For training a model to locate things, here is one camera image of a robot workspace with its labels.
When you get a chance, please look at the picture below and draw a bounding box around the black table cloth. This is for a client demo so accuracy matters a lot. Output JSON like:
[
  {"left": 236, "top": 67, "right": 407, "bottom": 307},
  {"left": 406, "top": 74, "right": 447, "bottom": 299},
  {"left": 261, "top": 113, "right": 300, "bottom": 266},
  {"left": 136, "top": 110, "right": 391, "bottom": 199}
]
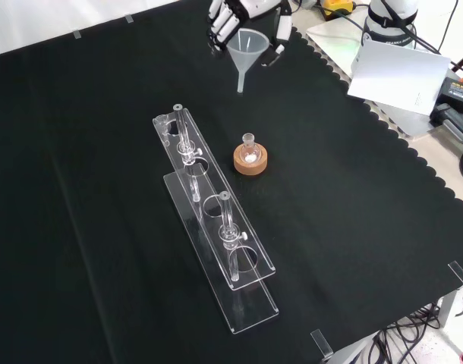
[{"left": 0, "top": 0, "right": 463, "bottom": 364}]

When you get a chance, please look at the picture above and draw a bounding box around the grey table leg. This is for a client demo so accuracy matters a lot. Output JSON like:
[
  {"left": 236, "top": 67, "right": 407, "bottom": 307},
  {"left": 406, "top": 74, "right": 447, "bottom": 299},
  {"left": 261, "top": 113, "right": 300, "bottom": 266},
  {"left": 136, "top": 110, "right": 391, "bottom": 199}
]
[{"left": 438, "top": 284, "right": 463, "bottom": 331}]

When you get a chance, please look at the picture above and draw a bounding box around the cork ring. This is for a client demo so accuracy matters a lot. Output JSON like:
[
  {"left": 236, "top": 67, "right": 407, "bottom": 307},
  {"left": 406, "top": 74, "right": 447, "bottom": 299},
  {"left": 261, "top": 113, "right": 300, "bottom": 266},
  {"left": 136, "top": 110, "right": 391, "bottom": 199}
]
[{"left": 233, "top": 145, "right": 269, "bottom": 176}]

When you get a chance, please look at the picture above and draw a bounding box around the clear acrylic funnel stand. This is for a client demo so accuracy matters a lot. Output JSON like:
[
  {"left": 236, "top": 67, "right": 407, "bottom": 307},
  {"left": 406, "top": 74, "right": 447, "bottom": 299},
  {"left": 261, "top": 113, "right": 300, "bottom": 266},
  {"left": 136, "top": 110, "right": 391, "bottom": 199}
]
[{"left": 152, "top": 104, "right": 280, "bottom": 335}]

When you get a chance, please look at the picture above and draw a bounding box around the black floor cable bundle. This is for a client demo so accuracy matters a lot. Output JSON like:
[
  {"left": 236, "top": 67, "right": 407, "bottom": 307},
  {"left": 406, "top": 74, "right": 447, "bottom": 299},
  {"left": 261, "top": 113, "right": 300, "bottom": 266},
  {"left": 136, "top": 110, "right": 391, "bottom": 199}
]
[{"left": 367, "top": 303, "right": 445, "bottom": 364}]

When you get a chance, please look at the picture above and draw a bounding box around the pale board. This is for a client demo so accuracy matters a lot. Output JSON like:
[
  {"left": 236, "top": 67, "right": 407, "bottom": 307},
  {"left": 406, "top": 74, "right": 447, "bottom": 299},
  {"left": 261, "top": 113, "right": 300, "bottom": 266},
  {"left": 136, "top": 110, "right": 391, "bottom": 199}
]
[{"left": 346, "top": 39, "right": 452, "bottom": 116}]

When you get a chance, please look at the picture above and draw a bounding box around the grey metal base plate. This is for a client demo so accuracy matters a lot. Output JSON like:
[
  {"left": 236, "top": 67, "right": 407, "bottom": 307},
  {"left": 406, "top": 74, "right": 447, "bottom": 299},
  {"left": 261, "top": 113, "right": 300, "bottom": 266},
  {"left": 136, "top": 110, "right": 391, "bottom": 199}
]
[{"left": 305, "top": 7, "right": 439, "bottom": 137}]

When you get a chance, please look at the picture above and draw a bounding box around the black clamp block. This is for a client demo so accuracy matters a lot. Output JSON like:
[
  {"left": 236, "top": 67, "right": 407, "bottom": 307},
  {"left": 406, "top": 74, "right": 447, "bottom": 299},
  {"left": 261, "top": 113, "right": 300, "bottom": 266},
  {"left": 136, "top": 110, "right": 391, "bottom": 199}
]
[{"left": 430, "top": 102, "right": 463, "bottom": 152}]

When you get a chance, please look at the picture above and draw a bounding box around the black power adapter orange label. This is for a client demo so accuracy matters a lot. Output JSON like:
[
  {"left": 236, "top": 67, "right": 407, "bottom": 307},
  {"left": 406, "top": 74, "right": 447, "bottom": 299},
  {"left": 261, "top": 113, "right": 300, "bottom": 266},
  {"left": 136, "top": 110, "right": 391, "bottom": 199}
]
[{"left": 436, "top": 74, "right": 463, "bottom": 109}]

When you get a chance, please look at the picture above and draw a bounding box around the translucent plastic funnel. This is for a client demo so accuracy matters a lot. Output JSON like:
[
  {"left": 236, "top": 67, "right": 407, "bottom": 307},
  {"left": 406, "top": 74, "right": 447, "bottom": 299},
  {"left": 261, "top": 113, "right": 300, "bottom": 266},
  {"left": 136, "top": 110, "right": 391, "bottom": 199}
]
[{"left": 226, "top": 29, "right": 271, "bottom": 93}]

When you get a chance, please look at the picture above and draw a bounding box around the small round-bottom glass flask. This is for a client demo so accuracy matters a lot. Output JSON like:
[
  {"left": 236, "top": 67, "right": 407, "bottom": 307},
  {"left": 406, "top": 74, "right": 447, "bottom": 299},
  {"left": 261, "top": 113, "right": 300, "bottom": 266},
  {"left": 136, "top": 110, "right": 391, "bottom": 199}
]
[{"left": 240, "top": 133, "right": 262, "bottom": 165}]

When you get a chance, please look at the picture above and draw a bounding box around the clear acrylic cloth clip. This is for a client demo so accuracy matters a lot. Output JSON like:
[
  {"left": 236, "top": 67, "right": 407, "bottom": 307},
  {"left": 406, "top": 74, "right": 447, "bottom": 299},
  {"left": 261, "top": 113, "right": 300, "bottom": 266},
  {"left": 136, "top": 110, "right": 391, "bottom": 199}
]
[
  {"left": 310, "top": 328, "right": 334, "bottom": 359},
  {"left": 447, "top": 261, "right": 463, "bottom": 291}
]

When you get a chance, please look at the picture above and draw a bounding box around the yellow stop button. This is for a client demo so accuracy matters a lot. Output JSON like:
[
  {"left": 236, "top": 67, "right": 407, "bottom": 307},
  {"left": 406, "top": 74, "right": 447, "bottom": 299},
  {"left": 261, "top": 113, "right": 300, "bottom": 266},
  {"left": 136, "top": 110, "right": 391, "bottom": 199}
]
[{"left": 320, "top": 0, "right": 357, "bottom": 20}]

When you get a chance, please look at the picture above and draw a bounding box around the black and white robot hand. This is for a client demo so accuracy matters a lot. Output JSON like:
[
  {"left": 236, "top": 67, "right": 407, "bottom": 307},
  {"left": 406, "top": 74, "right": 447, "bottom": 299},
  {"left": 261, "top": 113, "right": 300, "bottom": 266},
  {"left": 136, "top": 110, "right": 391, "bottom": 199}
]
[{"left": 206, "top": 0, "right": 294, "bottom": 67}]

